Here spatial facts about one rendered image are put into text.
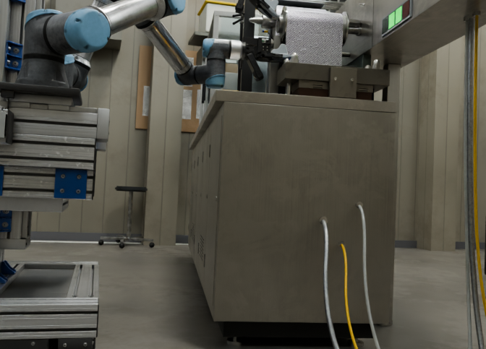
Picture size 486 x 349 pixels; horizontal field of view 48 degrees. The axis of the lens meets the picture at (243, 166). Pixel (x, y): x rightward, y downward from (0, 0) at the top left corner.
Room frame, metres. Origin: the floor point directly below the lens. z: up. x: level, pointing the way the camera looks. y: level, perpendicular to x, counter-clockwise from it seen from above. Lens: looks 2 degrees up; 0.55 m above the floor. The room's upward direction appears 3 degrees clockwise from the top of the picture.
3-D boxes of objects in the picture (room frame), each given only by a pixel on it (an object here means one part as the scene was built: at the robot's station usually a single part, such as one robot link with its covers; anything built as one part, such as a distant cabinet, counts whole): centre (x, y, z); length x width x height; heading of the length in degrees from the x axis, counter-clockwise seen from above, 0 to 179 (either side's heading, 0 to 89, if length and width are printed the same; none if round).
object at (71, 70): (2.10, 0.73, 0.98); 0.13 x 0.12 x 0.14; 179
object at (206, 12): (5.14, 0.20, 2.11); 0.52 x 0.43 x 0.30; 105
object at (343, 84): (2.01, -0.35, 0.96); 0.10 x 0.03 x 0.11; 98
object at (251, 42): (2.18, -0.03, 1.12); 0.12 x 0.08 x 0.09; 98
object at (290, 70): (2.10, -0.33, 1.00); 0.40 x 0.16 x 0.06; 98
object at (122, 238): (5.07, 1.04, 0.27); 0.51 x 0.49 x 0.54; 17
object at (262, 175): (3.19, -0.07, 0.43); 2.52 x 0.64 x 0.86; 8
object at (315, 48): (2.21, -0.27, 1.11); 0.23 x 0.01 x 0.18; 98
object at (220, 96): (3.19, -0.06, 0.88); 2.52 x 0.66 x 0.04; 8
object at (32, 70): (1.62, 0.60, 0.87); 0.15 x 0.15 x 0.10
